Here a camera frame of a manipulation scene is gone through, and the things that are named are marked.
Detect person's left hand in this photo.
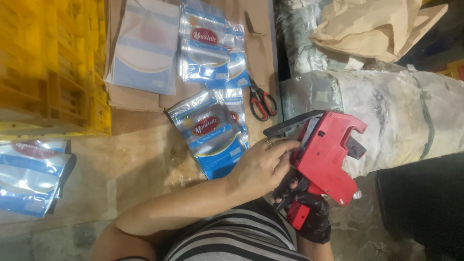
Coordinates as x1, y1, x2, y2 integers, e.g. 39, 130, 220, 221
226, 137, 301, 199

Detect crumpled brown paper bag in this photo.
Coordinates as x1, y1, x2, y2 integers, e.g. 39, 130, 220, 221
311, 0, 449, 64

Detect large black box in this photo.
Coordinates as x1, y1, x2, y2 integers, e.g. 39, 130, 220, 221
375, 152, 464, 261

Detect person's striped shirt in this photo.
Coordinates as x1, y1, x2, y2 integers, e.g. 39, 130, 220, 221
115, 197, 313, 261

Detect plastic-wrapped bundle of packets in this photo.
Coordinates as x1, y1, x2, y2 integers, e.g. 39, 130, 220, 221
104, 0, 181, 96

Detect red black scissors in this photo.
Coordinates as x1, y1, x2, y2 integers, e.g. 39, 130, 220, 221
248, 74, 278, 122

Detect red yellow crate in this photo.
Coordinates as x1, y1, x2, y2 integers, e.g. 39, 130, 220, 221
436, 59, 464, 82

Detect person's right hand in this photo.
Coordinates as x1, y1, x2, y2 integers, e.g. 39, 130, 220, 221
271, 175, 332, 244

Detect large grey insulated duct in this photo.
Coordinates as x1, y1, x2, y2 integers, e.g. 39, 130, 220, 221
279, 68, 464, 179

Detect stack of blue silver packets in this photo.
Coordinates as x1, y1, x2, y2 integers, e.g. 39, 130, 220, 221
166, 88, 251, 181
177, 0, 251, 90
0, 139, 74, 219

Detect brown cardboard sheet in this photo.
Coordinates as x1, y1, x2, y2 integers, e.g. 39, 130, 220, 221
103, 0, 280, 112

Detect stack of yellow plastic crates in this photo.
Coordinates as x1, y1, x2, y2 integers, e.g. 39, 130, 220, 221
0, 0, 112, 137

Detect grey foil wrapped bundle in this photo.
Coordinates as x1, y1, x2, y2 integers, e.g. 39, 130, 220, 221
275, 0, 367, 77

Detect red price label gun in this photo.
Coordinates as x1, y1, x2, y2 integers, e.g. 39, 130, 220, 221
263, 110, 368, 231

